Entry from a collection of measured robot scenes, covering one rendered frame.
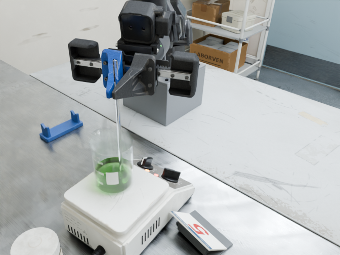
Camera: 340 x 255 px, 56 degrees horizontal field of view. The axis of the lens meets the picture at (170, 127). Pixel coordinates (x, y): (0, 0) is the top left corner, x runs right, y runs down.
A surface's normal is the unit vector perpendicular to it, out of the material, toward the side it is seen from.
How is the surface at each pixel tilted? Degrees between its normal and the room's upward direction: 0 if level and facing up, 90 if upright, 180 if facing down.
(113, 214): 0
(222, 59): 91
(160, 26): 109
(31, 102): 0
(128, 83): 90
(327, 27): 90
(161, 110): 90
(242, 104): 0
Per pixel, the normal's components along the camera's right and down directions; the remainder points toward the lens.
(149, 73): -0.22, 0.54
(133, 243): 0.82, 0.34
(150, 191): 0.04, -0.83
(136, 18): -0.19, 0.78
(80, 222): -0.57, 0.44
